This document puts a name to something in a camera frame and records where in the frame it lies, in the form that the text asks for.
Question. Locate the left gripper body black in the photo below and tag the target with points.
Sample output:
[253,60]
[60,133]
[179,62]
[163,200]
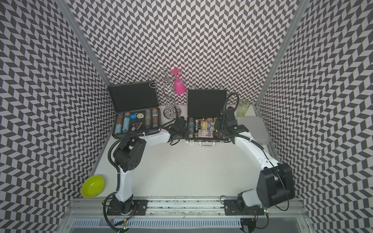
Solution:
[183,135]

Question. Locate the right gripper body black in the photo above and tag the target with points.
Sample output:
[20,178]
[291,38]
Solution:
[224,127]

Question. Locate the small silver aluminium poker case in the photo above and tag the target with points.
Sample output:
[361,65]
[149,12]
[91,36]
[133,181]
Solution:
[256,127]

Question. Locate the black poker case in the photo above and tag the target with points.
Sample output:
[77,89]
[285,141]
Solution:
[137,108]
[204,111]

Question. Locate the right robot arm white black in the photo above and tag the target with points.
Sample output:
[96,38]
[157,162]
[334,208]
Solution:
[275,183]

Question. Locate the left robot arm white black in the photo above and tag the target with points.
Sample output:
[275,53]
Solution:
[126,154]

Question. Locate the green translucent cup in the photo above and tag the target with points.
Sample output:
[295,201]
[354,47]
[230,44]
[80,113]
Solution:
[243,107]

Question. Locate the pink wine glass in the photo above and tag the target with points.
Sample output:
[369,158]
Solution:
[179,86]

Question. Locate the yellow green bowl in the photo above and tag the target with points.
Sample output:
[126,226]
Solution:
[93,186]

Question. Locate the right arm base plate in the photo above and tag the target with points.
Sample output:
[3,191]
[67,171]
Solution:
[236,207]

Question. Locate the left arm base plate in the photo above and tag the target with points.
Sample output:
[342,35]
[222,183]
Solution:
[140,207]

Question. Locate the aluminium mounting rail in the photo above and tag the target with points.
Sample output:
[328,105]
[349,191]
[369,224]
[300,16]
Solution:
[212,207]

